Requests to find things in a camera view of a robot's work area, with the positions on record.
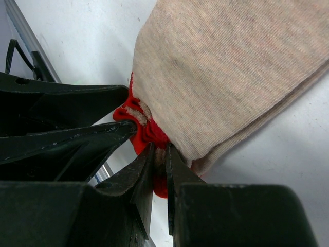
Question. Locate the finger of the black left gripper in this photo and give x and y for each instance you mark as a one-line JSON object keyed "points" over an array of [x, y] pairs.
{"points": [[32, 106], [71, 154]]}

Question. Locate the aluminium rail frame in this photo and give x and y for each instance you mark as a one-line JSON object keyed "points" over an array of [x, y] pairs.
{"points": [[23, 32]]}

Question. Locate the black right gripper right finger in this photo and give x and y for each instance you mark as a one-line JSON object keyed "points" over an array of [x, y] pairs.
{"points": [[202, 214]]}

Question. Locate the beige sock with red toe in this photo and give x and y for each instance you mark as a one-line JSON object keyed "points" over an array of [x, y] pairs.
{"points": [[207, 74]]}

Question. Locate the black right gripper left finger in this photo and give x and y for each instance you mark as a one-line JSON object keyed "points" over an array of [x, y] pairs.
{"points": [[117, 212]]}

